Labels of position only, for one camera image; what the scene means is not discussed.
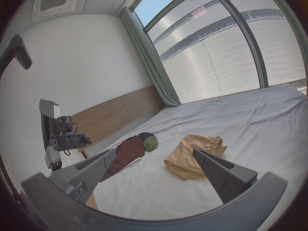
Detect white garment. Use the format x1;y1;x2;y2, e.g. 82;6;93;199
124;157;142;168

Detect green garment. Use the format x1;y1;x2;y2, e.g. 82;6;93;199
144;134;159;152

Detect white ceiling air conditioner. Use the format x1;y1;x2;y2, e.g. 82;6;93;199
31;0;81;25

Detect window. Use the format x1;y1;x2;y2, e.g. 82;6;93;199
133;0;308;104

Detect black garment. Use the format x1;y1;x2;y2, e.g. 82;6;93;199
138;132;154;141

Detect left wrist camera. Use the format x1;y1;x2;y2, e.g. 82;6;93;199
61;116;74;132

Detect dark brown garment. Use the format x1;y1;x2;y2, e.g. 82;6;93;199
99;135;145;183

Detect tan shorts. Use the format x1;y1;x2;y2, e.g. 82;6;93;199
164;134;227;180

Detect bed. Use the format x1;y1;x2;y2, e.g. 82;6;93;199
59;83;308;222

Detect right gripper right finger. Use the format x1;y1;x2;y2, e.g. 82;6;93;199
192;148;258;205

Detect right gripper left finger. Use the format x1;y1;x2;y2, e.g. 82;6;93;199
51;149;117;205

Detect grey-green curtain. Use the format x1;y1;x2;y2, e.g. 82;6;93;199
120;7;181;106

